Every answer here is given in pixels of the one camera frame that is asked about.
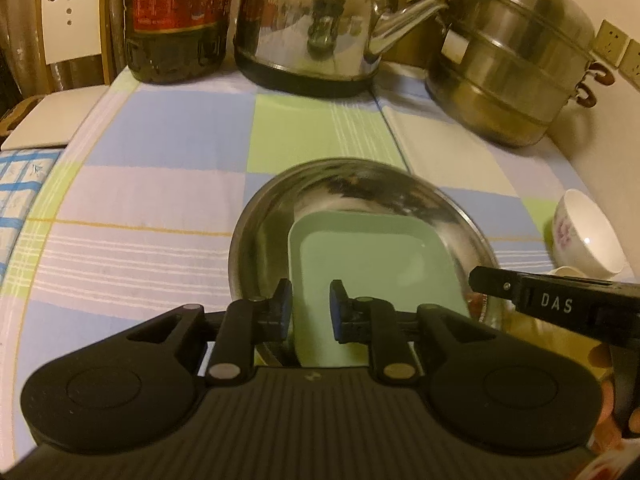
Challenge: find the red patterned cloth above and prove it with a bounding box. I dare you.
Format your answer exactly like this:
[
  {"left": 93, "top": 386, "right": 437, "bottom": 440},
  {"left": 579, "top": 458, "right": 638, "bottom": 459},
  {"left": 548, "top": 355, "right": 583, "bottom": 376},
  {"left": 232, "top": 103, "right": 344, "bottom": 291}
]
[{"left": 587, "top": 437, "right": 640, "bottom": 480}]

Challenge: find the green square plate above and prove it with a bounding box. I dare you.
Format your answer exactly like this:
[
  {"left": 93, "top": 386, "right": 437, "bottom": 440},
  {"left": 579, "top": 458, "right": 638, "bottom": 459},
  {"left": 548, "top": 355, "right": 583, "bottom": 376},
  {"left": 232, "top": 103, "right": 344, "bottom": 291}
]
[{"left": 287, "top": 213, "right": 472, "bottom": 367}]

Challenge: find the steel steamer pot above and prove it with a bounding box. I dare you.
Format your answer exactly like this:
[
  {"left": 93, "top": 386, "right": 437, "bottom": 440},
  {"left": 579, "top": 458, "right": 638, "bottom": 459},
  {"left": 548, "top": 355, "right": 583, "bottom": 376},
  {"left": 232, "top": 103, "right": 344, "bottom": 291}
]
[{"left": 425, "top": 0, "right": 617, "bottom": 150}]

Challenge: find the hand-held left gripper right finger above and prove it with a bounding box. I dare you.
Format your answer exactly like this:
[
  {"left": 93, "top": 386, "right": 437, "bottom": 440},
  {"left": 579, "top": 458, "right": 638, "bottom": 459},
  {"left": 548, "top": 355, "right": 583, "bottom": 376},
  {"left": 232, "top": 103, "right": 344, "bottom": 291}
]
[{"left": 329, "top": 280, "right": 497, "bottom": 387}]

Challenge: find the checkered tablecloth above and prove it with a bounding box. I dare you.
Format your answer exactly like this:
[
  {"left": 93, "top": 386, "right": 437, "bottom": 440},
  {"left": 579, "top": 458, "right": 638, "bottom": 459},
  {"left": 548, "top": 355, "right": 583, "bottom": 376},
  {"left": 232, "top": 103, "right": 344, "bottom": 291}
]
[{"left": 0, "top": 62, "right": 623, "bottom": 461}]

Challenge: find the grey curtain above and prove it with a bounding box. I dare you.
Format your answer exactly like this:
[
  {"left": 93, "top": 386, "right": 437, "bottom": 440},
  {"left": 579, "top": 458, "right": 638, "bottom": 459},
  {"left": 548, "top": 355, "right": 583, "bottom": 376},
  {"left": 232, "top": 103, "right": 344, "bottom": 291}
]
[{"left": 0, "top": 0, "right": 127, "bottom": 98}]

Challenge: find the white floral bowl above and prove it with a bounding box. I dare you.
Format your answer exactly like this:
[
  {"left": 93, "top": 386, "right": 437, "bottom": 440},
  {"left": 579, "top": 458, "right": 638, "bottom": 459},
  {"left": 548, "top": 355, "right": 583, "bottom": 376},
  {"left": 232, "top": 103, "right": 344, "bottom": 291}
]
[{"left": 551, "top": 189, "right": 628, "bottom": 279}]

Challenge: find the dark oil bottle red label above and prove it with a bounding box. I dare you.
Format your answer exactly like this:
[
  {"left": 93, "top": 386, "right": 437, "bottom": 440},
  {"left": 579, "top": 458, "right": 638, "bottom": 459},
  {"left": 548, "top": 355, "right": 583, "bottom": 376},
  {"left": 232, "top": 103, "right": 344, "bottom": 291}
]
[{"left": 122, "top": 0, "right": 237, "bottom": 86}]

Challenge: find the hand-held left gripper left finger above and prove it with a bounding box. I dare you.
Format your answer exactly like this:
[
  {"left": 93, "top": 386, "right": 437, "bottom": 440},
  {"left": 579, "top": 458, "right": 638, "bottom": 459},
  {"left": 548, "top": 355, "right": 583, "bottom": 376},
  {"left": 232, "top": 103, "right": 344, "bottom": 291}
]
[{"left": 125, "top": 279, "right": 294, "bottom": 387}]

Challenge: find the round steel plate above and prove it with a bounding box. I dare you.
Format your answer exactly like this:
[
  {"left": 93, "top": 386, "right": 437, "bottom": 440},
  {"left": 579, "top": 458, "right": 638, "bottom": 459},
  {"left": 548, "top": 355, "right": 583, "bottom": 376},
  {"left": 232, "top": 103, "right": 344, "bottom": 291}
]
[{"left": 227, "top": 158, "right": 503, "bottom": 367}]

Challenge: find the blue white patterned cloth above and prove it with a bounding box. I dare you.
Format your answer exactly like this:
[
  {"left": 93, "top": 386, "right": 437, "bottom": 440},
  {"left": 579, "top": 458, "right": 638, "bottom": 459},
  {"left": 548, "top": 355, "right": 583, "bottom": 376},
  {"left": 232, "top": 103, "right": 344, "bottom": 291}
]
[{"left": 0, "top": 149, "right": 57, "bottom": 271}]

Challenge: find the white wooden chair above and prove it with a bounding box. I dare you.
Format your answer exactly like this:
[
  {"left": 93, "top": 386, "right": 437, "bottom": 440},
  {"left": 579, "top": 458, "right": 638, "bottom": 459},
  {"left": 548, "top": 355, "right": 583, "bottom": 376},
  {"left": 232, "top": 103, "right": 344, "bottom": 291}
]
[{"left": 0, "top": 0, "right": 113, "bottom": 151}]

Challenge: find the person's right hand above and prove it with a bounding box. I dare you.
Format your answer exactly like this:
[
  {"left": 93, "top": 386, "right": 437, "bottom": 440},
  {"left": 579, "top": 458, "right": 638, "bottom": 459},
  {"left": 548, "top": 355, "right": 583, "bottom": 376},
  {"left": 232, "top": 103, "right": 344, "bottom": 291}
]
[{"left": 589, "top": 342, "right": 640, "bottom": 453}]

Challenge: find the steel kettle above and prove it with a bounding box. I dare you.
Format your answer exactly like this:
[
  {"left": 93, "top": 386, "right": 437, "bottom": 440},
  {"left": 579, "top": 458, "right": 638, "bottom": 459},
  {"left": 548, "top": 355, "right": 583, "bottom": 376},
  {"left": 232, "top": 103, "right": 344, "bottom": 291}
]
[{"left": 232, "top": 0, "right": 451, "bottom": 99}]

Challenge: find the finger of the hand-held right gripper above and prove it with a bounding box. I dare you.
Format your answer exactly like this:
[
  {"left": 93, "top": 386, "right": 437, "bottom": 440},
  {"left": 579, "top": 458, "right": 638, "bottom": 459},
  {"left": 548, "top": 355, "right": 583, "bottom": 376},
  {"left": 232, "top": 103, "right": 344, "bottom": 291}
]
[{"left": 468, "top": 266, "right": 527, "bottom": 312}]

